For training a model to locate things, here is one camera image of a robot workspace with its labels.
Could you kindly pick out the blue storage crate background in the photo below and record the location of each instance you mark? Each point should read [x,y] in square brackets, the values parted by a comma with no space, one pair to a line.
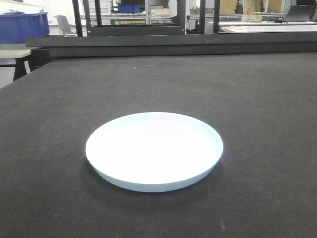
[16,27]

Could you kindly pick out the grey chair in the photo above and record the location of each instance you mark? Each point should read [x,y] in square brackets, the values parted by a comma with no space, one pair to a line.
[64,26]

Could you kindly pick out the light blue round tray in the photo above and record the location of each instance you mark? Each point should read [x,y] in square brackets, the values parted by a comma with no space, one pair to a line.
[154,151]

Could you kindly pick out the black laptop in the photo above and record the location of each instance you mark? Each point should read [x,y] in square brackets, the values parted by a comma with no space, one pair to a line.
[300,13]

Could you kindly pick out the small blue bin background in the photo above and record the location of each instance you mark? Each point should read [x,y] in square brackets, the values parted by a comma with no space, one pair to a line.
[128,8]

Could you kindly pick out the white background table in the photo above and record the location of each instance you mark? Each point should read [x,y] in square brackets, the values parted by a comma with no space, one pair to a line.
[266,27]

